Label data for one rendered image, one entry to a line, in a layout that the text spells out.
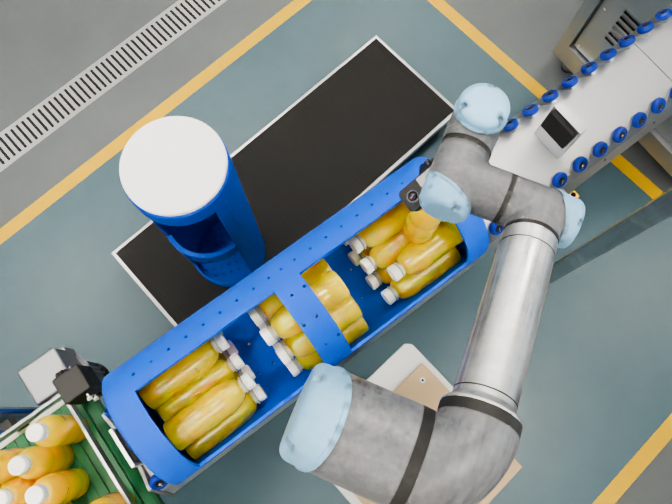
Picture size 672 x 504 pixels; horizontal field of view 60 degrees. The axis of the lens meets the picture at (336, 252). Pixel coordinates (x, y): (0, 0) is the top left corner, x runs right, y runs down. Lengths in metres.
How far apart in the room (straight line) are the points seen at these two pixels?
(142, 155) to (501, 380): 1.15
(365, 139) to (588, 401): 1.42
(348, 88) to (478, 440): 2.15
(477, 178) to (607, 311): 1.94
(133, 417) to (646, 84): 1.63
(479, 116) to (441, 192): 0.12
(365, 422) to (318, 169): 1.92
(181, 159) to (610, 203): 1.95
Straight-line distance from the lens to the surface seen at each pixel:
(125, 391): 1.27
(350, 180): 2.45
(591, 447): 2.64
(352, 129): 2.55
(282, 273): 1.24
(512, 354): 0.71
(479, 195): 0.83
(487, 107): 0.86
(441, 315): 2.49
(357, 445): 0.62
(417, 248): 1.34
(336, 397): 0.62
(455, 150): 0.84
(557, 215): 0.84
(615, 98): 1.91
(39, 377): 1.74
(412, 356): 1.29
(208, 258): 1.91
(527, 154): 1.73
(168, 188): 1.54
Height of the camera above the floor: 2.42
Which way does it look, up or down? 75 degrees down
